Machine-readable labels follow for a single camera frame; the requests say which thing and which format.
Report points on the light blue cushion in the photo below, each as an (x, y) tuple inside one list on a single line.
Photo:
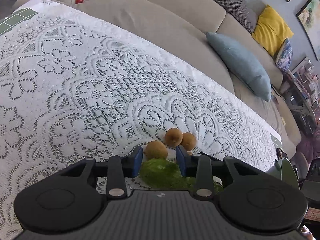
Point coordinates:
[(242, 63)]

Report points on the cluttered desk with books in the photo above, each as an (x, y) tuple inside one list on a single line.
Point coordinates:
[(300, 90)]

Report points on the grey patterned cushion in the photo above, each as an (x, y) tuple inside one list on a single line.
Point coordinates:
[(241, 12)]

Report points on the brown kiwi fruit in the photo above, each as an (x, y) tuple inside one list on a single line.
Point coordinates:
[(156, 150), (173, 137), (189, 141)]

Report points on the framed landscape painting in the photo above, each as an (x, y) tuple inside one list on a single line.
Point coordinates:
[(308, 17)]

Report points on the white lace tablecloth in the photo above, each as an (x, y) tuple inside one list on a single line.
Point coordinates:
[(74, 86)]

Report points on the yellow cushion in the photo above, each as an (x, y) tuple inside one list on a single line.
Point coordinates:
[(271, 30)]

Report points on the blue floral cushion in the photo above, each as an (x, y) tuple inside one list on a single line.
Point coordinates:
[(284, 56)]

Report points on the green cucumber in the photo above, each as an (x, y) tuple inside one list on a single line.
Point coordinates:
[(161, 174)]

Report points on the green bowl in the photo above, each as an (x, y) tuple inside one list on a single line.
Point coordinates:
[(283, 170)]

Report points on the beige sofa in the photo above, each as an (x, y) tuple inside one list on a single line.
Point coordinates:
[(180, 27)]

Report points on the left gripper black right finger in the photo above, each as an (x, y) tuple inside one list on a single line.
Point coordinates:
[(248, 198)]

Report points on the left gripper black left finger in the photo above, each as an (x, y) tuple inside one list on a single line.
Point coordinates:
[(75, 196)]

